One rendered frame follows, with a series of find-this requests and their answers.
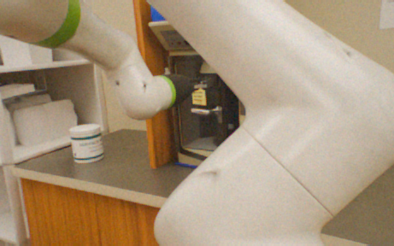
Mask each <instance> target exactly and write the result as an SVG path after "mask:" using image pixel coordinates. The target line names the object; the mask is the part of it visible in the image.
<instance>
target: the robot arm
mask: <svg viewBox="0 0 394 246"><path fill-rule="evenodd" d="M146 1H147V2H149V4H150V5H151V6H152V7H153V8H154V9H156V10H157V11H158V13H159V14H161V15H162V16H163V18H164V19H166V20H167V21H168V23H169V24H171V25H172V26H173V28H174V29H176V30H177V32H178V33H179V34H181V36H182V37H183V38H184V39H185V40H186V41H187V42H188V43H189V44H190V45H191V46H192V47H193V48H194V49H195V50H196V51H197V53H198V54H199V55H200V56H201V57H202V58H203V59H204V60H205V61H206V62H207V63H208V64H209V65H210V66H211V67H212V68H213V69H214V71H215V72H216V73H217V74H218V75H220V78H221V79H223V80H224V83H226V84H227V85H228V87H229V88H230V89H231V90H232V91H233V93H234V94H235V95H236V96H237V97H238V99H239V100H240V101H241V103H242V104H243V105H244V108H245V118H244V123H243V124H242V125H241V126H240V127H239V129H237V130H236V131H235V133H233V134H232V135H231V136H230V137H229V138H227V140H226V141H225V142H224V143H222V144H221V145H220V146H219V147H218V148H217V149H216V150H215V151H214V152H213V153H212V154H211V155H210V156H209V157H208V158H207V159H206V160H205V161H204V162H202V163H201V164H200V165H199V166H198V167H197V168H196V169H195V171H193V172H192V173H191V175H189V176H188V177H187V178H186V179H185V180H183V181H182V183H181V184H179V185H178V188H177V189H175V190H174V191H173V193H172V194H171V195H170V196H169V197H168V199H167V200H166V201H165V202H164V204H163V206H162V207H161V209H160V212H159V213H158V215H157V216H156V218H155V225H154V236H155V239H156V241H157V242H158V244H159V245H160V246H326V245H325V244H324V242H323V240H322V239H321V229H322V228H323V226H324V225H325V224H326V223H327V222H328V221H330V220H331V219H332V218H333V216H335V215H336V214H337V213H338V212H339V211H341V210H342V209H343V208H344V207H345V206H346V205H348V203H349V202H351V201H353V200H354V198H355V197H356V196H358V195H359V194H360V193H361V192H362V191H364V190H365V189H366V188H367V187H368V186H369V185H370V184H371V183H373V182H374V180H375V179H376V178H378V177H379V176H380V175H381V174H382V173H384V172H385V171H386V170H387V169H388V168H390V167H391V165H392V164H394V73H393V72H390V71H389V70H388V69H386V68H385V67H382V66H381V65H379V64H378V63H376V62H375V61H373V60H371V59H368V58H367V57H366V56H365V55H362V54H361V53H360V52H358V51H357V50H354V49H353V48H351V47H350V46H348V45H347V44H345V43H344V42H341V41H340V40H339V39H338V38H335V37H334V36H333V35H332V34H330V33H328V32H327V31H325V30H324V29H322V28H321V27H319V26H318V25H316V24H314V22H312V21H311V20H309V19H307V18H306V17H305V16H303V15H301V14H300V13H299V12H297V11H296V10H295V9H294V8H293V7H291V6H289V4H288V3H285V2H284V1H283V0H146ZM0 35H1V36H4V37H6V38H10V39H13V40H16V41H20V42H24V43H28V44H34V45H37V46H40V47H44V48H47V49H52V50H59V51H63V52H67V53H69V54H73V55H75V56H81V57H83V58H85V59H86V60H88V61H90V62H93V63H95V64H96V65H97V66H99V67H100V68H101V70H102V72H103V73H104V75H105V76H106V77H107V80H108V82H109V83H110V85H111V86H112V90H113V92H114V94H115V95H116V98H117V101H118V103H119V105H120V107H121V109H122V112H123V113H125V114H126V116H128V117H131V118H132V119H135V120H148V119H149V118H152V117H154V116H155V115H156V114H157V113H160V112H161V111H163V110H165V109H167V108H169V110H172V108H173V107H175V106H178V105H179V104H181V103H182V102H183V101H184V100H186V99H187V98H188V97H189V96H190V95H191V93H192V92H195V91H198V88H201V90H203V91H206V90H207V88H210V87H211V86H213V84H216V75H207V76H203V77H202V75H198V79H195V78H193V79H188V78H187V77H186V76H184V75H176V74H174V73H169V67H166V68H165V74H161V75H158V76H154V77H153V76H152V74H151V72H150V70H149V69H148V67H147V66H146V65H145V63H144V61H143V57H142V56H141V55H140V52H139V51H138V46H137V45H136V43H135V42H134V40H133V39H132V37H130V36H129V35H128V34H127V33H126V32H123V31H120V30H118V29H116V28H114V27H112V26H111V25H109V24H107V22H105V21H104V20H102V19H101V18H100V17H99V16H97V15H96V14H95V12H94V11H92V10H91V9H90V8H89V7H88V5H87V4H86V3H85V2H84V1H83V0H0ZM317 200H318V201H319V202H318V201H317ZM320 203H321V204H322V205H321V204H320ZM323 206H324V207H325V208H324V207H323ZM326 209H327V210H328V211H329V212H330V213H331V214H330V213H329V212H328V211H327V210H326ZM332 215H333V216H332Z"/></svg>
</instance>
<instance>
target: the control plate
mask: <svg viewBox="0 0 394 246"><path fill-rule="evenodd" d="M160 33H161V34H162V36H163V37H164V39H165V40H166V42H167V43H168V45H169V47H170V48H190V47H192V46H191V45H190V44H185V42H184V40H185V39H184V38H183V37H182V36H181V34H179V33H178V32H177V30H172V31H163V32H160ZM177 42H181V44H177ZM172 43H173V44H172Z"/></svg>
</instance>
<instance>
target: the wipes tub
mask: <svg viewBox="0 0 394 246"><path fill-rule="evenodd" d="M69 131H70V136H71V140H72V150H73V154H74V161H76V162H78V163H89V162H93V161H99V160H101V159H102V158H103V139H102V133H101V129H100V126H99V125H94V124H90V125H83V126H74V127H72V128H71V129H70V130H69Z"/></svg>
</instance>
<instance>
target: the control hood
mask: <svg viewBox="0 0 394 246"><path fill-rule="evenodd" d="M149 26H150V29H151V30H152V32H153V33H154V34H155V35H156V37H157V38H158V39H159V40H160V43H161V44H162V45H163V47H164V49H165V50H182V49H194V48H193V47H190V48H170V47H169V45H168V43H167V42H166V40H165V39H164V37H163V36H162V34H161V33H160V32H163V31H172V30H176V29H174V28H173V26H172V25H171V24H169V23H168V21H167V20H165V21H159V22H151V23H149Z"/></svg>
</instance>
